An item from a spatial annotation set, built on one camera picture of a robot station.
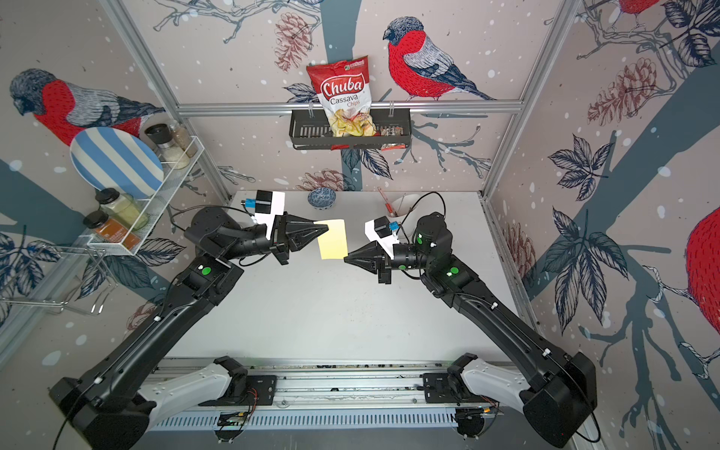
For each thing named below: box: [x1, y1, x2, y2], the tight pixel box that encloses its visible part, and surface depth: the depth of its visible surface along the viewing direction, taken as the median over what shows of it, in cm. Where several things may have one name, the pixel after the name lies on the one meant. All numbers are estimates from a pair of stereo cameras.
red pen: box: [376, 186, 396, 217], surface depth 106 cm
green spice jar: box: [94, 187, 150, 232], surface depth 67 cm
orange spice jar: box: [82, 210, 142, 252], surface depth 63 cm
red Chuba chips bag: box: [306, 55, 376, 150], surface depth 83 cm
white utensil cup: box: [387, 194, 421, 221], surface depth 106 cm
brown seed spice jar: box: [169, 123, 198, 159], surface depth 87 cm
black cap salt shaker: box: [144, 122, 190, 170], surface depth 83 cm
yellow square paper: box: [313, 219, 348, 260], surface depth 57 cm
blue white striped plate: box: [69, 126, 165, 199], surface depth 73 cm
